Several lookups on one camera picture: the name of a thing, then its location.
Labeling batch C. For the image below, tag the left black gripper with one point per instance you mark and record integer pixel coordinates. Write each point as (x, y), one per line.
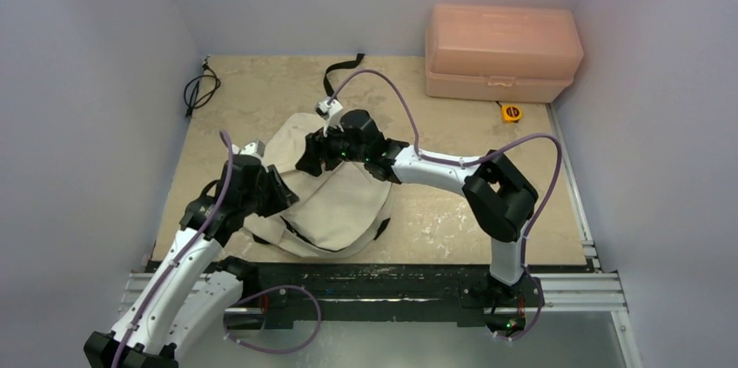
(283, 197)

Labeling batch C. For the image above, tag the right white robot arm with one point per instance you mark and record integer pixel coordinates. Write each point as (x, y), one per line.
(500, 197)

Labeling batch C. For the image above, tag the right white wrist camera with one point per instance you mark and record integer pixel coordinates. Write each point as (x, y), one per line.
(331, 110)

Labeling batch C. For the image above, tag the beige canvas backpack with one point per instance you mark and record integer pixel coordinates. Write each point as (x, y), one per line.
(338, 213)

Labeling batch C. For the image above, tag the yellow tape measure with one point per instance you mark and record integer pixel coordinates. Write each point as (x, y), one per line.
(510, 113)

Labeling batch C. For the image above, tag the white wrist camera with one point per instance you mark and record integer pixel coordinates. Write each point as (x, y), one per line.
(331, 110)
(253, 150)

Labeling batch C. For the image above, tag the pink plastic storage box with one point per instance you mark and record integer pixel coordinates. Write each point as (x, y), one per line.
(498, 53)

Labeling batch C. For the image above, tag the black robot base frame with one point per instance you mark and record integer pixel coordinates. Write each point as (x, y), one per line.
(463, 294)

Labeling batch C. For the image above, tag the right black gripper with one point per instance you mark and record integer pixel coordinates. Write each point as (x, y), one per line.
(322, 150)

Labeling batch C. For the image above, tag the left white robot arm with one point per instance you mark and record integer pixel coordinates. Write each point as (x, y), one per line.
(168, 315)

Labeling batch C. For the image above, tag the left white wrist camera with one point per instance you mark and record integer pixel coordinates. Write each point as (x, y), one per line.
(253, 150)

